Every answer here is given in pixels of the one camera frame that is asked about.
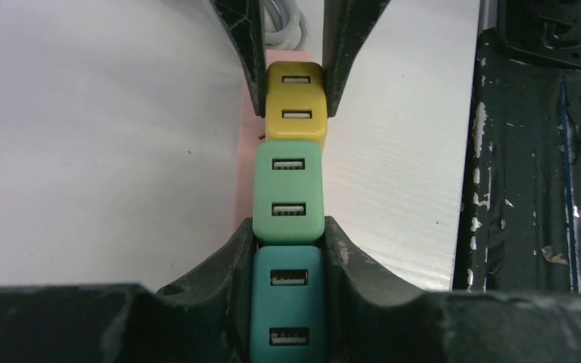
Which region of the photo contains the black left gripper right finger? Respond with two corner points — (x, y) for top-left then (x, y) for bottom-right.
(323, 216), (581, 362)

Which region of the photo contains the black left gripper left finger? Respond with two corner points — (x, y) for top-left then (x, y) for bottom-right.
(0, 219), (256, 362)

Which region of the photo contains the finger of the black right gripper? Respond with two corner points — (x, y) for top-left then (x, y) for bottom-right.
(210, 0), (267, 117)
(322, 0), (390, 117)

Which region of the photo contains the grey cable of purple strip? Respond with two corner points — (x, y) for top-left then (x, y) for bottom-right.
(260, 0), (312, 51)

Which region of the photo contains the teal charger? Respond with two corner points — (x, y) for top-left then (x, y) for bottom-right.
(249, 246), (328, 363)

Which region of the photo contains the green charger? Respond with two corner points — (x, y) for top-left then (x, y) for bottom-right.
(253, 141), (325, 245)

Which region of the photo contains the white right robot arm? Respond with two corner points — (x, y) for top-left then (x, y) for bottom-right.
(209, 1), (581, 117)

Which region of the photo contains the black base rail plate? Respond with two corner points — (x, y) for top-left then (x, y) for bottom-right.
(452, 30), (581, 293)

